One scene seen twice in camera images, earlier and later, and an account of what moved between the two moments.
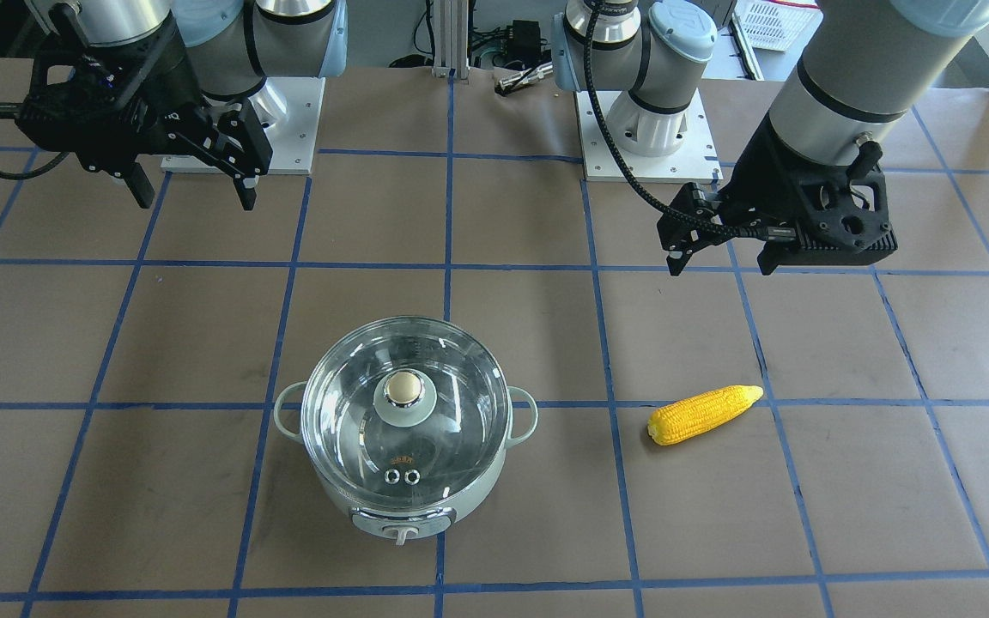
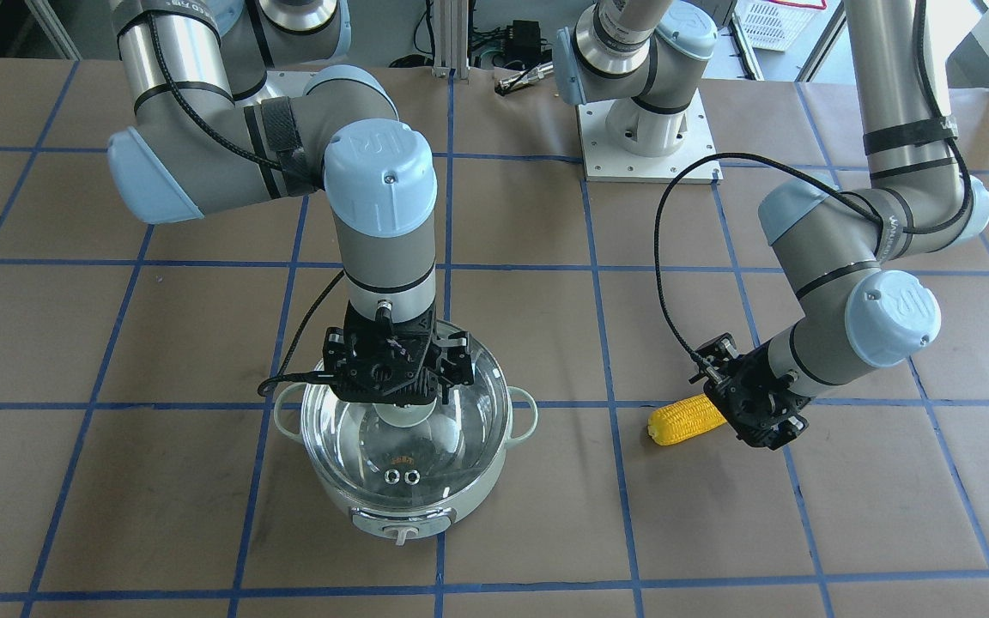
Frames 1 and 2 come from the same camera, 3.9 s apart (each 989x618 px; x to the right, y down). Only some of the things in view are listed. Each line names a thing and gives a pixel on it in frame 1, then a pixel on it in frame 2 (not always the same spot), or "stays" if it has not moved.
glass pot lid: [405, 407] stays
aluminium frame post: [451, 19] stays
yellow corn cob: [681, 419] stays
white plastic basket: [778, 25] stays
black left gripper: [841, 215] → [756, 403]
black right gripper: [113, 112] → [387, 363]
